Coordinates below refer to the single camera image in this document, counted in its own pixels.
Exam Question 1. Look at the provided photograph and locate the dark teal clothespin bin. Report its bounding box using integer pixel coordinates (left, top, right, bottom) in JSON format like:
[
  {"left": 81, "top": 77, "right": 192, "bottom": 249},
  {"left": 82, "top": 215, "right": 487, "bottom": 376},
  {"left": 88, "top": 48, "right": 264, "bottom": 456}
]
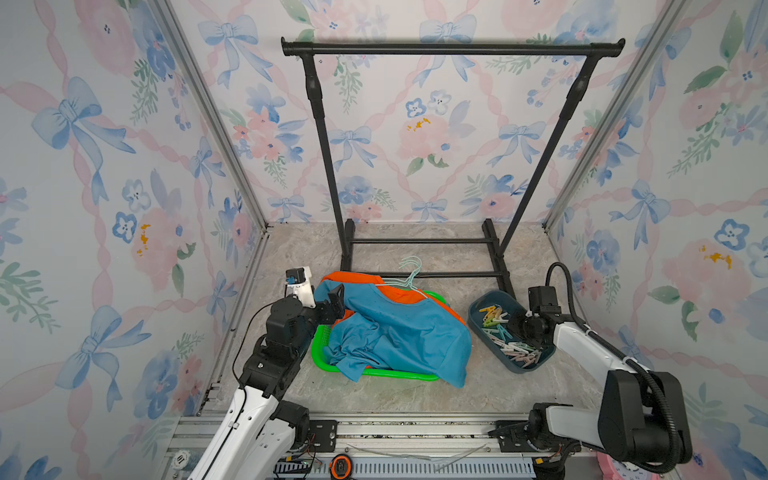
[{"left": 468, "top": 290, "right": 555, "bottom": 374}]

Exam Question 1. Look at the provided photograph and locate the black corrugated cable hose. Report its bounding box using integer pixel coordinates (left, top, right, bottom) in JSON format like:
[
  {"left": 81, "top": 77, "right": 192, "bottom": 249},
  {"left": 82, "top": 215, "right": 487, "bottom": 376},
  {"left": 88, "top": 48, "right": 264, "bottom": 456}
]
[{"left": 544, "top": 261, "right": 694, "bottom": 475}]

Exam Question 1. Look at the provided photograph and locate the green plastic tray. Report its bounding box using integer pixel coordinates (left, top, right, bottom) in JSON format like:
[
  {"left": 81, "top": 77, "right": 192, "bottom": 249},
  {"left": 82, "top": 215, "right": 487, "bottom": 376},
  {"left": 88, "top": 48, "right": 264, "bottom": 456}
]
[{"left": 311, "top": 284, "right": 457, "bottom": 382}]

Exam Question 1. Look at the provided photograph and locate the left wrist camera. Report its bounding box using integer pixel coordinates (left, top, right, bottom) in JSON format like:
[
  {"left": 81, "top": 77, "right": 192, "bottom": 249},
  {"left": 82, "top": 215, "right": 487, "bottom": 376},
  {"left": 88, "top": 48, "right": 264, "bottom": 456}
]
[{"left": 284, "top": 266, "right": 316, "bottom": 308}]

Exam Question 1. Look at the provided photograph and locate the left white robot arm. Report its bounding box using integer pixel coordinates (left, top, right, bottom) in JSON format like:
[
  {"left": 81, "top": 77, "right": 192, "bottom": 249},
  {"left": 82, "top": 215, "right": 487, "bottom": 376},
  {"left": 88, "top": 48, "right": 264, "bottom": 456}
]
[{"left": 189, "top": 286, "right": 346, "bottom": 479}]

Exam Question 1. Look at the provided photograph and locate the pink round object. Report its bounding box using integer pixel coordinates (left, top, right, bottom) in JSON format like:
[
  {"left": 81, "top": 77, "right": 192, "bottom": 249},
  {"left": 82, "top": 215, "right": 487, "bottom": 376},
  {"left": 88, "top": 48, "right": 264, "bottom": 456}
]
[{"left": 596, "top": 453, "right": 661, "bottom": 480}]

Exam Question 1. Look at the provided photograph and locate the orange t-shirt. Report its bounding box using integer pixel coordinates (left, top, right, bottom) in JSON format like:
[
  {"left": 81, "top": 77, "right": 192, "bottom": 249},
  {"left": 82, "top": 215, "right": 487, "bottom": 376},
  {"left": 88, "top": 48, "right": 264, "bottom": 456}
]
[{"left": 314, "top": 271, "right": 467, "bottom": 327}]

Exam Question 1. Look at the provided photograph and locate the black clothes rack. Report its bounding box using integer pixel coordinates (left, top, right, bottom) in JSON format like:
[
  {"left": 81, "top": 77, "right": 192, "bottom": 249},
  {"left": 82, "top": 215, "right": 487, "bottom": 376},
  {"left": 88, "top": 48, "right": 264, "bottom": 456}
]
[{"left": 280, "top": 38, "right": 626, "bottom": 295}]

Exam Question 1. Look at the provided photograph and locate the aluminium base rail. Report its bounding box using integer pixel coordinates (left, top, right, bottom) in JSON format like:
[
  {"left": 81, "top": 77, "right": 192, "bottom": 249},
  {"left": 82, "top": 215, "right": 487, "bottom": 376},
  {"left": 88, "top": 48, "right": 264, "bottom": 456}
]
[{"left": 153, "top": 413, "right": 602, "bottom": 479}]

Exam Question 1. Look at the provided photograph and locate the teal t-shirt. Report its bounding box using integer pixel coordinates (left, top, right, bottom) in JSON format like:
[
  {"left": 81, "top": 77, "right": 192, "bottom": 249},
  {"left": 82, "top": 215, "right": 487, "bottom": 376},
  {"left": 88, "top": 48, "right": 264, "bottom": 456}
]
[{"left": 314, "top": 271, "right": 472, "bottom": 388}]

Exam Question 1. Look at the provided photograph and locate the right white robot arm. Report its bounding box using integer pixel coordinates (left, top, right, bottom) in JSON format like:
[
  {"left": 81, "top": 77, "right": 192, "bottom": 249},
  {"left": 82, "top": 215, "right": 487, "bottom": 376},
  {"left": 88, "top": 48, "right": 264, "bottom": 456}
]
[{"left": 509, "top": 286, "right": 693, "bottom": 474}]

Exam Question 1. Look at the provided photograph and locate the light teal wire hanger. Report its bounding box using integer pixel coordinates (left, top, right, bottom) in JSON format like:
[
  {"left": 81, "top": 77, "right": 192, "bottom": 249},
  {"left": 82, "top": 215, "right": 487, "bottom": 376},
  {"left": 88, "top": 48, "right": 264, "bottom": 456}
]
[{"left": 382, "top": 255, "right": 422, "bottom": 290}]

